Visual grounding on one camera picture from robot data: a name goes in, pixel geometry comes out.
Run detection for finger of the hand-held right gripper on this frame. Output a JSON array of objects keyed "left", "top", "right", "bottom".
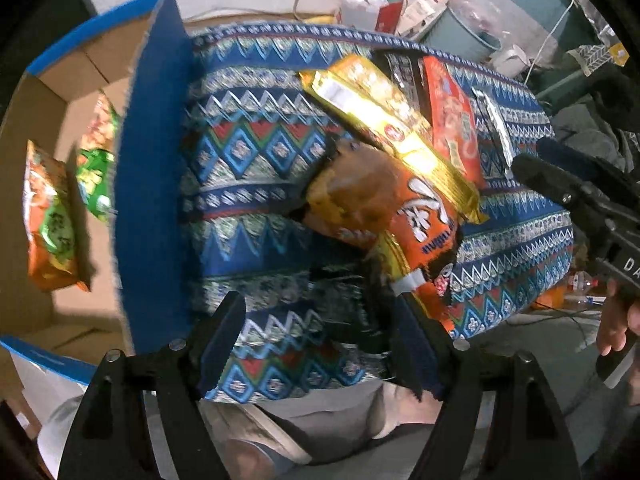
[
  {"left": 513, "top": 152, "right": 602, "bottom": 222},
  {"left": 539, "top": 136, "right": 621, "bottom": 187}
]

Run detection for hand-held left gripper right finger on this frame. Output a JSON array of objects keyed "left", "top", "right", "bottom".
[{"left": 392, "top": 292, "right": 583, "bottom": 480}]

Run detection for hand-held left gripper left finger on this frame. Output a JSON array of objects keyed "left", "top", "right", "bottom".
[{"left": 59, "top": 290, "right": 248, "bottom": 480}]

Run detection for plain black snack packet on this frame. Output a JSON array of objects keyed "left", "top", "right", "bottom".
[{"left": 307, "top": 240, "right": 403, "bottom": 366}]

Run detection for red-orange snack packet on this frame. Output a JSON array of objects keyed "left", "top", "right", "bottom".
[{"left": 421, "top": 56, "right": 485, "bottom": 192}]

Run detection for blue-edged cardboard box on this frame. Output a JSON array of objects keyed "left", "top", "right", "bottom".
[{"left": 0, "top": 0, "right": 202, "bottom": 461}]

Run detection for orange chip bag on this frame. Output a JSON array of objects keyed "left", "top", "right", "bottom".
[{"left": 304, "top": 139, "right": 462, "bottom": 333}]

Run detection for black white-printed snack packet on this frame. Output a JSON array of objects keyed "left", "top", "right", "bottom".
[{"left": 384, "top": 51, "right": 427, "bottom": 113}]

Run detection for person's right hand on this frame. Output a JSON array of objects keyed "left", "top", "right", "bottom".
[{"left": 596, "top": 281, "right": 639, "bottom": 357}]

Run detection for grey clothing pile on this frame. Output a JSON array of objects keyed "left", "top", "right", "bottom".
[{"left": 549, "top": 102, "right": 632, "bottom": 173}]

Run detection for silver strip packet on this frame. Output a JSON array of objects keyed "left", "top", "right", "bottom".
[{"left": 471, "top": 86, "right": 514, "bottom": 170}]

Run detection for white paper item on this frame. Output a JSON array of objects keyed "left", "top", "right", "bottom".
[{"left": 490, "top": 44, "right": 532, "bottom": 78}]

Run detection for person's grey shorts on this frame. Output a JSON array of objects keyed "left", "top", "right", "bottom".
[{"left": 199, "top": 380, "right": 453, "bottom": 467}]

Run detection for teal bin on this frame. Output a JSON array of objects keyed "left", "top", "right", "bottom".
[{"left": 424, "top": 6, "right": 502, "bottom": 63}]

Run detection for blue patterned cloth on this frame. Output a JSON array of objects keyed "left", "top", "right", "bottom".
[{"left": 180, "top": 22, "right": 576, "bottom": 406}]

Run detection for white bottle packaging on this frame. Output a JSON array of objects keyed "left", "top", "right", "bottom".
[{"left": 397, "top": 0, "right": 453, "bottom": 37}]

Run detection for orange and green snack packet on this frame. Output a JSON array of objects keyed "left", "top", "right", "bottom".
[{"left": 25, "top": 139, "right": 92, "bottom": 293}]

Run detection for red carton with white bag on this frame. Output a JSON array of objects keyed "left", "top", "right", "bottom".
[{"left": 332, "top": 0, "right": 407, "bottom": 37}]

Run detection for thin white cable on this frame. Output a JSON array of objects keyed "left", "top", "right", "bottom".
[{"left": 522, "top": 0, "right": 578, "bottom": 88}]

